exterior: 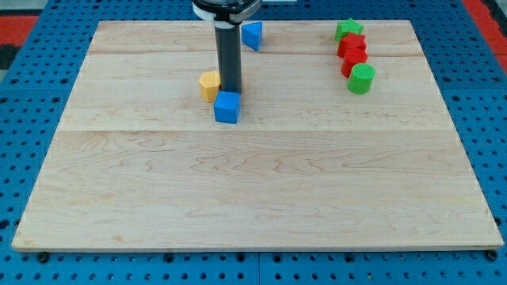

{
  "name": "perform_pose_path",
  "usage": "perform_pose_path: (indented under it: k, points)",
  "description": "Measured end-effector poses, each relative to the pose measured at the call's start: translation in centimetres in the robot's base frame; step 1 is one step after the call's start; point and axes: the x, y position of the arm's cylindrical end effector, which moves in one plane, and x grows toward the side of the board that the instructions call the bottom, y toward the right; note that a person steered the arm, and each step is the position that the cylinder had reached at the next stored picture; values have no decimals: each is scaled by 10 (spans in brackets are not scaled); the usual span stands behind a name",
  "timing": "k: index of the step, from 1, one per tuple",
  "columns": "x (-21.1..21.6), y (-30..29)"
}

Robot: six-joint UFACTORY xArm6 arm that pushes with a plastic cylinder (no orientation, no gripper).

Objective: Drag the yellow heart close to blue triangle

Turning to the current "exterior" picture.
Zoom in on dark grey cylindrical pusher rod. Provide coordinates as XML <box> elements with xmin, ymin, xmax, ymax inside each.
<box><xmin>215</xmin><ymin>25</ymin><xmax>242</xmax><ymax>93</ymax></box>

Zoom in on blue triangle block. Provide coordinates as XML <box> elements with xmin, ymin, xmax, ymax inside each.
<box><xmin>242</xmin><ymin>21</ymin><xmax>263</xmax><ymax>51</ymax></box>

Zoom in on yellow pentagon block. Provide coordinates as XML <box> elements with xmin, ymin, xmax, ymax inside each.
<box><xmin>199</xmin><ymin>70</ymin><xmax>221</xmax><ymax>102</ymax></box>

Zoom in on blue cube block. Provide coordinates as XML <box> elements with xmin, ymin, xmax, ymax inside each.
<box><xmin>213</xmin><ymin>90</ymin><xmax>241</xmax><ymax>124</ymax></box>

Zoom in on green star block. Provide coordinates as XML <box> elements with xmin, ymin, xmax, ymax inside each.
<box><xmin>334</xmin><ymin>18</ymin><xmax>364</xmax><ymax>42</ymax></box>

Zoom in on red star block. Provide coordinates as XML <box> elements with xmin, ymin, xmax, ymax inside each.
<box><xmin>337</xmin><ymin>32</ymin><xmax>367</xmax><ymax>58</ymax></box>

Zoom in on red hexagon block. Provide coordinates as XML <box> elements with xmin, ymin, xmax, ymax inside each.
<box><xmin>341</xmin><ymin>48</ymin><xmax>368</xmax><ymax>78</ymax></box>

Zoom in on green cylinder block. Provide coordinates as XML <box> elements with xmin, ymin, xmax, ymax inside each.
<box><xmin>347</xmin><ymin>63</ymin><xmax>375</xmax><ymax>94</ymax></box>

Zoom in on light wooden board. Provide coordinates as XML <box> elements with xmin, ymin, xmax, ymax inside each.
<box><xmin>12</xmin><ymin>20</ymin><xmax>504</xmax><ymax>253</ymax></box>

